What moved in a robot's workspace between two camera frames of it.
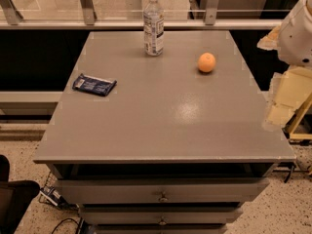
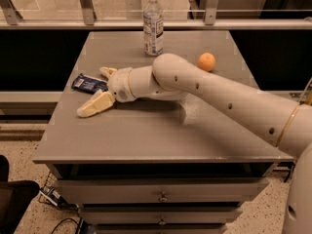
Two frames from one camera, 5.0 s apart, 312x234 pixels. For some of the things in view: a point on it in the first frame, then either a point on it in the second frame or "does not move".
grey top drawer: [162, 190] does not move
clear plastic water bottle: [153, 26] does not move
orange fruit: [207, 61] does not move
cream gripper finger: [271, 41] -> [96, 103]
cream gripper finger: [292, 92] -> [107, 71]
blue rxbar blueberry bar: [94, 85] does not move
